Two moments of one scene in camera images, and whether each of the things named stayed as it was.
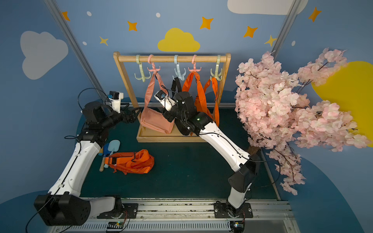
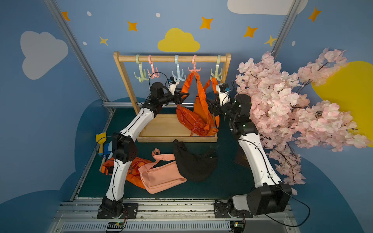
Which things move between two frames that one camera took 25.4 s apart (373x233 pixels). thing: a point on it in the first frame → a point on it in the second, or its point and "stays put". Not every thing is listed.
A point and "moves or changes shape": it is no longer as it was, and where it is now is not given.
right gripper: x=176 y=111 → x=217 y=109
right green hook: x=216 y=75 stays put
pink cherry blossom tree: x=275 y=111 stays put
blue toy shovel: x=106 y=151 stays put
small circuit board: x=115 y=225 stays put
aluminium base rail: x=184 y=215 stays put
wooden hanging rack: x=144 y=135 stays put
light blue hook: x=181 y=77 stays put
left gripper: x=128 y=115 → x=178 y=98
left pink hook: x=154 y=70 stays put
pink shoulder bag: x=152 y=118 → x=156 y=179
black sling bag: x=175 y=82 moves or changes shape
